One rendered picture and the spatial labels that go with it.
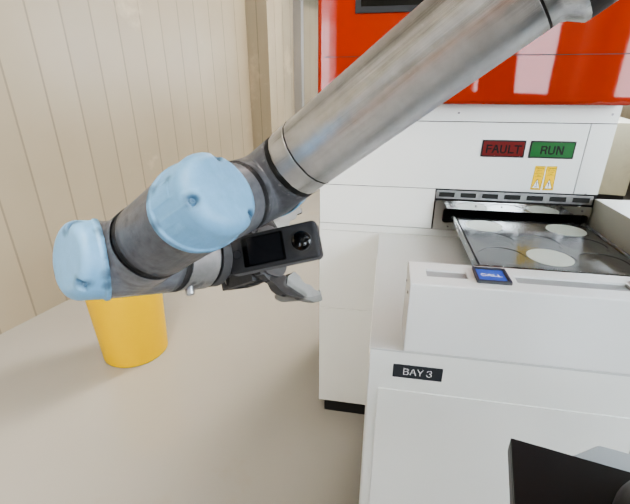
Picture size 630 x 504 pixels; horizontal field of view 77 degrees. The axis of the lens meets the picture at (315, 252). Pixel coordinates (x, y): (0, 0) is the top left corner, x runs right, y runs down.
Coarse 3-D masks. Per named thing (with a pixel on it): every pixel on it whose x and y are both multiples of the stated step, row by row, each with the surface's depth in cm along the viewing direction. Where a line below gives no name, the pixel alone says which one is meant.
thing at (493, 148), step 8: (488, 144) 114; (496, 144) 113; (504, 144) 113; (512, 144) 113; (520, 144) 112; (488, 152) 115; (496, 152) 114; (504, 152) 114; (512, 152) 113; (520, 152) 113
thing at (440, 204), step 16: (448, 208) 122; (464, 208) 121; (480, 208) 120; (496, 208) 119; (512, 208) 118; (528, 208) 118; (544, 208) 117; (560, 208) 116; (576, 208) 115; (432, 224) 126; (448, 224) 124
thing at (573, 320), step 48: (432, 288) 67; (480, 288) 65; (528, 288) 65; (576, 288) 65; (624, 288) 66; (432, 336) 70; (480, 336) 69; (528, 336) 67; (576, 336) 65; (624, 336) 64
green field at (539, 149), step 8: (536, 144) 112; (544, 144) 111; (552, 144) 111; (560, 144) 110; (568, 144) 110; (536, 152) 112; (544, 152) 112; (552, 152) 112; (560, 152) 111; (568, 152) 111
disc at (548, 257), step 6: (528, 252) 94; (534, 252) 94; (540, 252) 94; (546, 252) 94; (552, 252) 94; (558, 252) 94; (534, 258) 91; (540, 258) 91; (546, 258) 91; (552, 258) 91; (558, 258) 91; (564, 258) 91; (570, 258) 91; (546, 264) 88; (552, 264) 88; (558, 264) 88; (564, 264) 88; (570, 264) 88
